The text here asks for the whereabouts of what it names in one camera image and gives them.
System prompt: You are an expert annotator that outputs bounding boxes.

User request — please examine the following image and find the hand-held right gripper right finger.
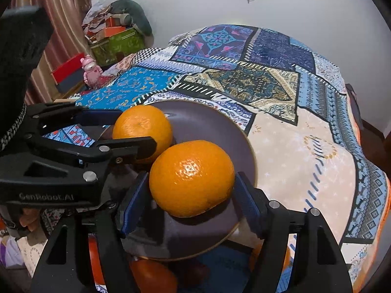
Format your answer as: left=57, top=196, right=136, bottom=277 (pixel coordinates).
left=234, top=171, right=353, bottom=293

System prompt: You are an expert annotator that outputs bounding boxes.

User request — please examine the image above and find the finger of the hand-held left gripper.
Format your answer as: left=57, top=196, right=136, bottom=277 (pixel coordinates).
left=23, top=130, right=158, bottom=174
left=26, top=101, right=124, bottom=129

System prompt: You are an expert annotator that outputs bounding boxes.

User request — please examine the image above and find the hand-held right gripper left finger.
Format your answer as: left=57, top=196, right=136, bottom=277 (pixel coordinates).
left=31, top=172, right=150, bottom=293

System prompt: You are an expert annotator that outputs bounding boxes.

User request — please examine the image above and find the medium orange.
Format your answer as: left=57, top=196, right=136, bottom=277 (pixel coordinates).
left=112, top=105, right=174, bottom=164

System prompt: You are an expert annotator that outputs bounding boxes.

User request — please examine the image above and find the large orange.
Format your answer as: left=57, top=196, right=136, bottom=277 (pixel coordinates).
left=149, top=140, right=236, bottom=219

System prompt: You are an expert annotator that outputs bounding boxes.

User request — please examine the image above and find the dark brown plate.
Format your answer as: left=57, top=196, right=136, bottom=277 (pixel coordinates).
left=98, top=99, right=257, bottom=261

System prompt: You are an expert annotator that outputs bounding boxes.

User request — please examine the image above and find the person's left hand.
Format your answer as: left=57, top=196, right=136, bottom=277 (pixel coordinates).
left=18, top=207, right=42, bottom=231

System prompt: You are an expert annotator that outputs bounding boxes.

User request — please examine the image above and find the light wooden board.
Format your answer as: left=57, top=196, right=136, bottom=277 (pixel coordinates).
left=53, top=93, right=84, bottom=104

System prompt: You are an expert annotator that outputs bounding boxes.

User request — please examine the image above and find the dark grey box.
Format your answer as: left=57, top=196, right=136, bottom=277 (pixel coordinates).
left=56, top=76, right=87, bottom=94

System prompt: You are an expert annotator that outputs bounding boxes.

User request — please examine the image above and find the pink toy figure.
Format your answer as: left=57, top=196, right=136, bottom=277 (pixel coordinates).
left=82, top=55, right=104, bottom=88

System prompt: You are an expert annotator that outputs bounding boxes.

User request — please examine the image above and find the red box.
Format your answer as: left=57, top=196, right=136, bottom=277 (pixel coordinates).
left=50, top=53, right=87, bottom=84

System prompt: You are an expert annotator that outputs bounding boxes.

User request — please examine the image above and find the striped pink curtain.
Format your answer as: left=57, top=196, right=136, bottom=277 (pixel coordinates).
left=9, top=0, right=95, bottom=104

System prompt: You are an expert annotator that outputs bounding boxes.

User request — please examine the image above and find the patchwork printed blanket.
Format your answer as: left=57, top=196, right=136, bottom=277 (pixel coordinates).
left=0, top=24, right=391, bottom=293

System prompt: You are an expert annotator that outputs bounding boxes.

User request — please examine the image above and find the green patterned box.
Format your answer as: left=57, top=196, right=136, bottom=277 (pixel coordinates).
left=90, top=29, right=145, bottom=66

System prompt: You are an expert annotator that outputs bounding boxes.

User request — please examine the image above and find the pile of clothes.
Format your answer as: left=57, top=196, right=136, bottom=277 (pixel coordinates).
left=82, top=1, right=135, bottom=42

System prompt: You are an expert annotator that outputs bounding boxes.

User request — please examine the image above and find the orange box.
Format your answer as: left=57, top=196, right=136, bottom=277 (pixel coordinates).
left=102, top=24, right=127, bottom=38

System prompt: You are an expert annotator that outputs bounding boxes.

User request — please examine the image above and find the grey-green pillow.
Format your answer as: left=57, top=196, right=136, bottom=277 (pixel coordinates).
left=110, top=0, right=152, bottom=36

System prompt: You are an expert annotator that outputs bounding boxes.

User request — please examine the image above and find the white purple floral cloth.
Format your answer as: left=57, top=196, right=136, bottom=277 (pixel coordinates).
left=0, top=220, right=46, bottom=278

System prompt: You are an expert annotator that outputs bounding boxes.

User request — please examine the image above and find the dark cushion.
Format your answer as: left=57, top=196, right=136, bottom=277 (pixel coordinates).
left=345, top=83, right=364, bottom=129

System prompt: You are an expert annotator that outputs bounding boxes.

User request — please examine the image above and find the black white braided cord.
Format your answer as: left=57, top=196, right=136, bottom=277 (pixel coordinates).
left=0, top=102, right=27, bottom=151

